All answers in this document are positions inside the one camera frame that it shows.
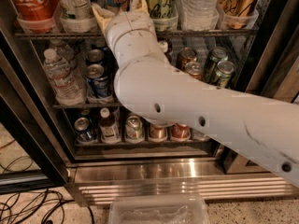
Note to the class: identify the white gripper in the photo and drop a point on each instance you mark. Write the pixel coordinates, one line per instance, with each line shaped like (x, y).
(126, 25)

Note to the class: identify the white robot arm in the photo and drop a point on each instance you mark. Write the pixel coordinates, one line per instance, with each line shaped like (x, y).
(264, 130)

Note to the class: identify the green lacroix can top shelf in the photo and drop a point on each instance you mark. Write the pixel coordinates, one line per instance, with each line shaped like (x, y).
(161, 9)

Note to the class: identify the green white can top shelf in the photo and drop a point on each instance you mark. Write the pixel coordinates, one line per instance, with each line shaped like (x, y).
(76, 9)

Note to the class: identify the blue pepsi can behind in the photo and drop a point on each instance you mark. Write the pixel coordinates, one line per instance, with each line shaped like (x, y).
(95, 56)

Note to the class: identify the blue pepsi can front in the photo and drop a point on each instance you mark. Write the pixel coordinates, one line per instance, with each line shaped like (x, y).
(98, 80)

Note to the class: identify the clear water bottle top shelf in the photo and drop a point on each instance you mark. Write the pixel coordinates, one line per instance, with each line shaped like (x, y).
(200, 15)

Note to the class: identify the orange lacroix can behind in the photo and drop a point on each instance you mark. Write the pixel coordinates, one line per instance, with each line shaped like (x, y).
(185, 55)

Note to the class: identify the red coca-cola can top shelf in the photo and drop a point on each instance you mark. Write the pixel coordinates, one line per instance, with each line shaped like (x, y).
(36, 16)

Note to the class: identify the orange lacroix can front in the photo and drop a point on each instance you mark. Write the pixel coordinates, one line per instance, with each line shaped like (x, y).
(194, 69)

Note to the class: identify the clear water bottle middle shelf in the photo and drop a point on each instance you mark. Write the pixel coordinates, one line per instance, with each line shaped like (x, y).
(60, 74)

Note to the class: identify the green lacroix can behind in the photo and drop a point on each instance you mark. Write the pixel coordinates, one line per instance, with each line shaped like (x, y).
(214, 56)

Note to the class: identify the orange lacroix can top shelf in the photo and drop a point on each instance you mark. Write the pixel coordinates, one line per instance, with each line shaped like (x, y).
(237, 14)

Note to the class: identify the green lacroix can front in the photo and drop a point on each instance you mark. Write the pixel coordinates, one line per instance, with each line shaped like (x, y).
(223, 74)

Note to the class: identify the brown tea bottle bottom shelf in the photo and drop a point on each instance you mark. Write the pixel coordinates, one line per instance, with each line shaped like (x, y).
(109, 127)

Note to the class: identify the silver green can bottom shelf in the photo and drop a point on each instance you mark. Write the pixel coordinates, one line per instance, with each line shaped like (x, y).
(134, 127)

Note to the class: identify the blue pepsi can bottom shelf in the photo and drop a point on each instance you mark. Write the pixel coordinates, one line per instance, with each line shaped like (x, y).
(84, 130)

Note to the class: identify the silver red can bottom shelf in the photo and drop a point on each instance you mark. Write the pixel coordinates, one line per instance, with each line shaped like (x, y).
(157, 132)

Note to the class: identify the glass fridge door right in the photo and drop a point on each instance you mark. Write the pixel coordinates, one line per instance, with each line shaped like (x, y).
(271, 65)

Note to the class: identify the glass fridge door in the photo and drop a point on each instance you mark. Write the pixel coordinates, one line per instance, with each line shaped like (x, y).
(28, 160)
(271, 65)

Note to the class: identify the glass fridge door left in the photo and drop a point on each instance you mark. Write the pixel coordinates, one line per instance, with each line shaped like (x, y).
(28, 160)

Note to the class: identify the stainless fridge vent grille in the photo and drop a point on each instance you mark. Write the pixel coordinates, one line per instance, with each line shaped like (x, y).
(209, 189)

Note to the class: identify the clear plastic bin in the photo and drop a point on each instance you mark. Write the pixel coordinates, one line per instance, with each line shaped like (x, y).
(159, 209)

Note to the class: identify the top wire shelf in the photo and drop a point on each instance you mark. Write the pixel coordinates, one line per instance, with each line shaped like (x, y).
(22, 35)

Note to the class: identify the wire shelf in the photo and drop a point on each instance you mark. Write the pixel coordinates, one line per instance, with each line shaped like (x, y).
(22, 35)
(94, 105)

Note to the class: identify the middle wire shelf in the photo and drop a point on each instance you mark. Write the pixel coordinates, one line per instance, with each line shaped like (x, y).
(94, 105)

